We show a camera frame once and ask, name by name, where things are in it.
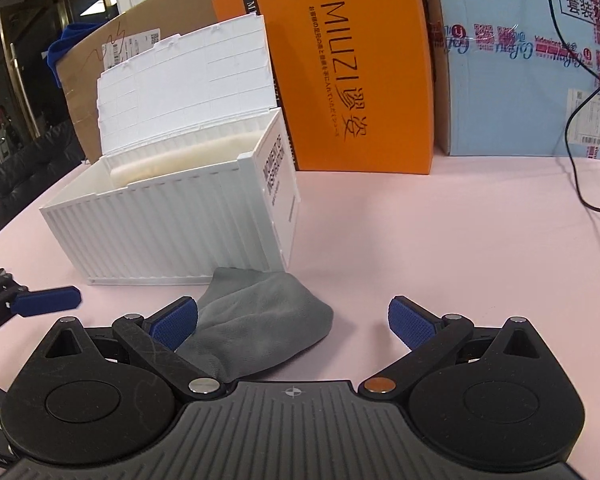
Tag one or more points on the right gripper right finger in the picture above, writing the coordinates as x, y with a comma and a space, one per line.
433, 343

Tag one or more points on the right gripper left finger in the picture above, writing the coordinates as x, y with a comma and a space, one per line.
151, 344

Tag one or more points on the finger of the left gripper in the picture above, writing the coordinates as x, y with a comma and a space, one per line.
27, 304

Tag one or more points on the grey cloth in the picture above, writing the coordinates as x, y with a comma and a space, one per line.
250, 321

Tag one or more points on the white plastic container box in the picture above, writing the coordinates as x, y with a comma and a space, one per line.
196, 171

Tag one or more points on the black leather sofa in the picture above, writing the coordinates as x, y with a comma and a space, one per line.
31, 171

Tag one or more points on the blue cloth on box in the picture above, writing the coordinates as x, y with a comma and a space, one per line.
69, 38

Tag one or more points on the light blue carton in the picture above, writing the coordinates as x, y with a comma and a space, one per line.
516, 77

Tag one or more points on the orange MIUZI box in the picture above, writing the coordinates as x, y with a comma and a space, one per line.
354, 79

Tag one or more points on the brown cardboard box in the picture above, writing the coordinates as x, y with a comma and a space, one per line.
127, 35

